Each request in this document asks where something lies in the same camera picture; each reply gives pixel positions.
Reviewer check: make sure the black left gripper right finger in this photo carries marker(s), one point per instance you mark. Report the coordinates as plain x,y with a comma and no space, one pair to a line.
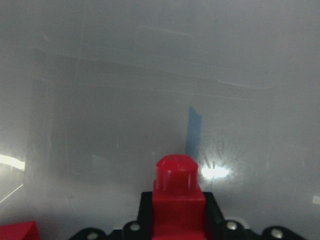
215,225

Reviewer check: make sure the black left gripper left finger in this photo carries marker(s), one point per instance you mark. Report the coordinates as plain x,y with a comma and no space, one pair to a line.
142,227

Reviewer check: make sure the red block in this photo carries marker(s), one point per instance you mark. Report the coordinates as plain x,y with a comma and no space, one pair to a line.
178,203
20,231

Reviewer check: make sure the red block in box corner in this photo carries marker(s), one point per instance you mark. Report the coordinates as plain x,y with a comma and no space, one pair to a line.
20,231

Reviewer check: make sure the clear plastic storage box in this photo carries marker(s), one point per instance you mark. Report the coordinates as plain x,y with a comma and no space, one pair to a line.
94,92

